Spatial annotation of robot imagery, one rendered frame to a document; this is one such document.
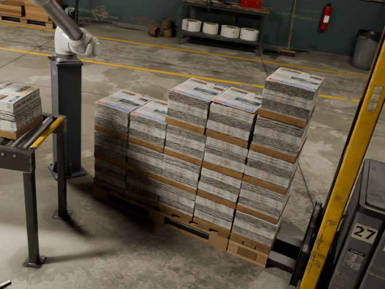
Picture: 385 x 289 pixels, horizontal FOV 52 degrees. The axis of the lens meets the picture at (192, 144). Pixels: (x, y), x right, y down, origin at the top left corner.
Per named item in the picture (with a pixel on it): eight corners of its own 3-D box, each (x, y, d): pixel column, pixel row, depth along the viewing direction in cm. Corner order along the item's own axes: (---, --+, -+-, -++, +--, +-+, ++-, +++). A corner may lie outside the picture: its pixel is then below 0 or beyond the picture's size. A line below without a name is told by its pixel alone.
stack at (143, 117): (118, 176, 354) (124, 88, 317) (243, 223, 317) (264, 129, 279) (91, 198, 321) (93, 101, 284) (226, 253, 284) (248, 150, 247)
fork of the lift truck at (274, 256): (165, 213, 311) (165, 208, 309) (298, 265, 278) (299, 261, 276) (159, 219, 303) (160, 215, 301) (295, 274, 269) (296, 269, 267)
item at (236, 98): (231, 87, 280) (231, 86, 280) (270, 98, 271) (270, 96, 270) (211, 101, 249) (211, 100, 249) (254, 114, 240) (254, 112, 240)
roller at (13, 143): (44, 121, 263) (44, 114, 261) (11, 155, 221) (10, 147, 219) (37, 121, 263) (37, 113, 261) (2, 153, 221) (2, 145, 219)
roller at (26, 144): (54, 123, 263) (54, 116, 261) (23, 156, 221) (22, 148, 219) (47, 122, 263) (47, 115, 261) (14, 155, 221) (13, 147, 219)
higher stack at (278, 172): (242, 223, 317) (279, 65, 259) (278, 237, 307) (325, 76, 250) (225, 252, 285) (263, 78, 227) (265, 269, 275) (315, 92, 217)
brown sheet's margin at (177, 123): (188, 106, 298) (189, 101, 296) (224, 117, 289) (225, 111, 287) (164, 122, 266) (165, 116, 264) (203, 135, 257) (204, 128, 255)
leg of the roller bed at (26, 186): (40, 259, 256) (35, 168, 226) (36, 265, 251) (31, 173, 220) (31, 258, 256) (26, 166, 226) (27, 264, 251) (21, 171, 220)
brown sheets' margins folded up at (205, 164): (120, 163, 347) (122, 109, 324) (246, 209, 310) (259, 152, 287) (92, 182, 315) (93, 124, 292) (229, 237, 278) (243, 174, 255)
